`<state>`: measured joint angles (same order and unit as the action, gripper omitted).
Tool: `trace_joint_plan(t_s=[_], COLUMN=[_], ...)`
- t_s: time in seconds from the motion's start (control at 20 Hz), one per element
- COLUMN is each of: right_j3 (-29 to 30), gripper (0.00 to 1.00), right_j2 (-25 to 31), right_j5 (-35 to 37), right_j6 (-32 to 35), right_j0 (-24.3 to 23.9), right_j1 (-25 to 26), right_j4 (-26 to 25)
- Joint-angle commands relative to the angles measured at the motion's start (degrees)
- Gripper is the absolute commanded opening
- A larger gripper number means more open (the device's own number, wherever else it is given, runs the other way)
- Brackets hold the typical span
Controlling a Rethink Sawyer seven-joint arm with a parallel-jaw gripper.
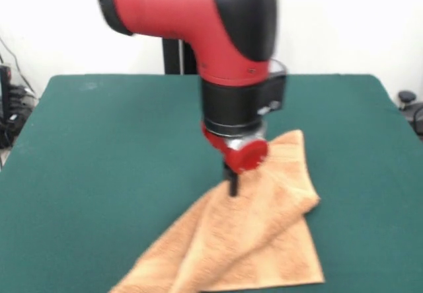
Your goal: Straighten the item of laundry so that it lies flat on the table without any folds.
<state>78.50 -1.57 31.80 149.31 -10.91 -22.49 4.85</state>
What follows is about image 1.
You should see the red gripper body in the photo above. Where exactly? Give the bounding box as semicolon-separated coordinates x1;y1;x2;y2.
202;124;270;176

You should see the orange terry towel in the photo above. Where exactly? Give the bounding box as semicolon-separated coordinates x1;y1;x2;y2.
110;129;327;293

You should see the dark green tablecloth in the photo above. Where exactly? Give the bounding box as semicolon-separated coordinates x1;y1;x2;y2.
0;73;423;293

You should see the black office chair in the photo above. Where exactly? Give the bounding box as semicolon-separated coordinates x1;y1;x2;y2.
397;90;423;142

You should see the black electronics box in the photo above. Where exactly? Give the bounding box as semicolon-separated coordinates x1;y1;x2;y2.
0;64;13;122

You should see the black robot pedestal with handle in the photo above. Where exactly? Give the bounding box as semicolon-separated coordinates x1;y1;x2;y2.
161;0;288;75

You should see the black cable bundle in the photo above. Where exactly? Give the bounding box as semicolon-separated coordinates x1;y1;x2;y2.
0;84;38;150

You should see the grey wall cable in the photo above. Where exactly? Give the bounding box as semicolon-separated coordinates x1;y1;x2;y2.
0;36;36;92

